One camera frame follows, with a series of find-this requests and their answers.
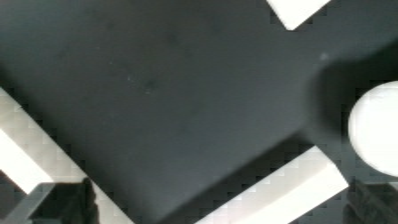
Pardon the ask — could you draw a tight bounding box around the white marker card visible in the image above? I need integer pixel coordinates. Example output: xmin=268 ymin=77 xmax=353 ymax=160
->
xmin=266 ymin=0 xmax=330 ymax=30

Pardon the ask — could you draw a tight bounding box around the white fence right wall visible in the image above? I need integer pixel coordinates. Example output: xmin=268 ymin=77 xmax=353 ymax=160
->
xmin=195 ymin=146 xmax=348 ymax=224

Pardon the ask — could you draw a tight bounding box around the white lamp bulb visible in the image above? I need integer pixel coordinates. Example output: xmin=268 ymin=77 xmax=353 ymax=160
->
xmin=348 ymin=81 xmax=398 ymax=177

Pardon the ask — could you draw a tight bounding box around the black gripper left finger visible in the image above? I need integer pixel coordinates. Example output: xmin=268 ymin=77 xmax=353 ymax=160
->
xmin=0 ymin=179 xmax=97 ymax=224

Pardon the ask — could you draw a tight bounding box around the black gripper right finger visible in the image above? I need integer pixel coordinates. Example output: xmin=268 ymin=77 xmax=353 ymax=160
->
xmin=344 ymin=180 xmax=398 ymax=224

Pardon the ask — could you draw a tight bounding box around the white fence wall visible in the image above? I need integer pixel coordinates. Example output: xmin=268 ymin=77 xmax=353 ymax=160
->
xmin=195 ymin=146 xmax=348 ymax=224
xmin=0 ymin=88 xmax=133 ymax=224

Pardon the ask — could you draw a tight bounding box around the white fence front wall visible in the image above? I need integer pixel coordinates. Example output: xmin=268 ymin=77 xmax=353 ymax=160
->
xmin=0 ymin=88 xmax=133 ymax=224

